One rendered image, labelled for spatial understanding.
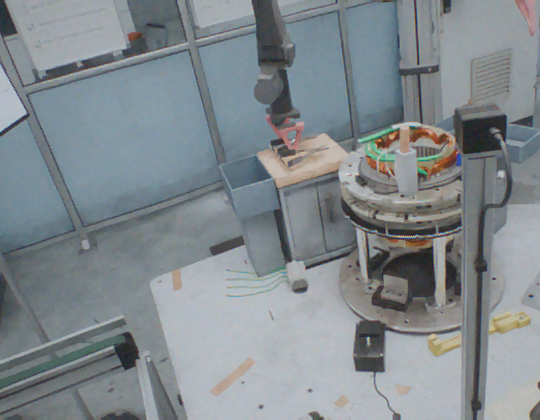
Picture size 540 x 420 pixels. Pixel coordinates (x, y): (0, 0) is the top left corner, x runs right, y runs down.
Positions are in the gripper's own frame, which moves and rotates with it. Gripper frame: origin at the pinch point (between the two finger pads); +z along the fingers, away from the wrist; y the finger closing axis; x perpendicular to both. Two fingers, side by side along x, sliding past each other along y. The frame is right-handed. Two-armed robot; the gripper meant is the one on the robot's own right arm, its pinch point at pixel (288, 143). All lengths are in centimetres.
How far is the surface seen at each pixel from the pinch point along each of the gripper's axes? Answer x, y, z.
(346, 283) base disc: 1.3, 26.9, 28.5
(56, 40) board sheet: -69, -184, -16
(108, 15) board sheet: -38, -186, -22
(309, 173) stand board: 0.3, 14.0, 3.1
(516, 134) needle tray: 52, 24, 4
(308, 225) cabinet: -1.9, 13.0, 17.9
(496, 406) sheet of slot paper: 11, 70, 30
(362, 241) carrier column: 5.0, 30.9, 14.8
